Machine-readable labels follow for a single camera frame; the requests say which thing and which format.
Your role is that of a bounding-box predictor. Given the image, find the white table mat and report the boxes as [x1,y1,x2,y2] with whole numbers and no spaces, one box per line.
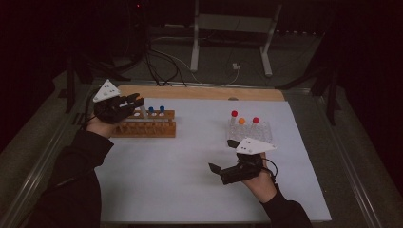
[94,96,333,224]

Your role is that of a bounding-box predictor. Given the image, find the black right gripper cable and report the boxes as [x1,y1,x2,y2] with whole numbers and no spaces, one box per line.
[260,157,279,184]

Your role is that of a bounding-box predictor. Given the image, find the person's right hand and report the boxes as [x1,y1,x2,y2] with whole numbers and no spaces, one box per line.
[241,152,278,203]

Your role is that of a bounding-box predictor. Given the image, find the aluminium table frame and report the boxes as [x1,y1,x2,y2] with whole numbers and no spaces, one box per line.
[0,79,386,228]

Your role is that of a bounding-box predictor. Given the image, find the grey metal stand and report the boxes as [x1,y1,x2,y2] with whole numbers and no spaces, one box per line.
[189,0,283,78]

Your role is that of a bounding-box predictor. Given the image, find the wooden test tube rack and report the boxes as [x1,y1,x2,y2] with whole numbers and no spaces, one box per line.
[111,108,177,139]

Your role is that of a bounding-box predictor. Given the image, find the person's left hand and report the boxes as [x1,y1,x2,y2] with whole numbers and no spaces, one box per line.
[86,117,120,140]

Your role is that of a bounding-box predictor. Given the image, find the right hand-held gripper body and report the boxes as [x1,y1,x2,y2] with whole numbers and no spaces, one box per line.
[220,137,278,186]

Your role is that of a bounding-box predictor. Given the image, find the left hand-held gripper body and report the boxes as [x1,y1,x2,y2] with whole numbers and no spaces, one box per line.
[92,79,138,125]

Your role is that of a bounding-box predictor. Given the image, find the clear plastic test tube rack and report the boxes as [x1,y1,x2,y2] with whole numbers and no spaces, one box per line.
[226,119,274,145]

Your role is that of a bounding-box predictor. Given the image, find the black floor cable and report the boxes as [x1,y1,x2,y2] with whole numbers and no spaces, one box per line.
[144,41,188,88]

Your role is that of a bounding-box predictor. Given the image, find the white floor cable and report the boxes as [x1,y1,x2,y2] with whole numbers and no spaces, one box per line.
[151,36,241,86]

